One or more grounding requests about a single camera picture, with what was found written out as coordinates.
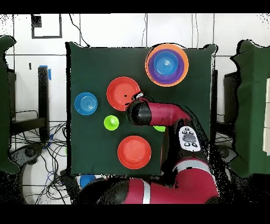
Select small blue plastic bowl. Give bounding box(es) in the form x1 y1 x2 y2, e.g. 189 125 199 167
153 51 179 76
74 91 98 116

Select black metal stand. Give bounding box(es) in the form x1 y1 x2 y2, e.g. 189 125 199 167
9 66 52 142

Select purple plastic bowl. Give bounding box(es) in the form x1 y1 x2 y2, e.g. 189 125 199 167
148 49 185 85

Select green plastic cup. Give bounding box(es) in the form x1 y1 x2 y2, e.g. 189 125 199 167
103 115 120 131

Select blue plastic cup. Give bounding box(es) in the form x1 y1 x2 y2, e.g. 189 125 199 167
79 174 97 189

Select green covered side table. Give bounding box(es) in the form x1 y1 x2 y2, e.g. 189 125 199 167
230 40 270 178
0 34 21 175

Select cable tangle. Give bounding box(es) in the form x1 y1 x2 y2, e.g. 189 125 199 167
10 122 81 205

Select black office chair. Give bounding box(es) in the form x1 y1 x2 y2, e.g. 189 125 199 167
10 143 45 167
217 144 237 166

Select white boxes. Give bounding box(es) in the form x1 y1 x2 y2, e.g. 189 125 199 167
262 78 270 156

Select large orange plastic bowl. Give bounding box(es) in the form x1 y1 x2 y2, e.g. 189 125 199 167
144 43 189 87

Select black floor cable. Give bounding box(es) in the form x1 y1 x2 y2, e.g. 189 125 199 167
69 13 92 48

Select red plastic bowl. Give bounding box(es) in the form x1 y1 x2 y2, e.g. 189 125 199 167
117 135 152 170
106 76 141 112

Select black power adapter box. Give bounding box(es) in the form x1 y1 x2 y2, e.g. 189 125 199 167
60 170 81 197

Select dark green tablecloth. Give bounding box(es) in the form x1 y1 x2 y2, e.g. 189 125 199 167
65 41 218 177

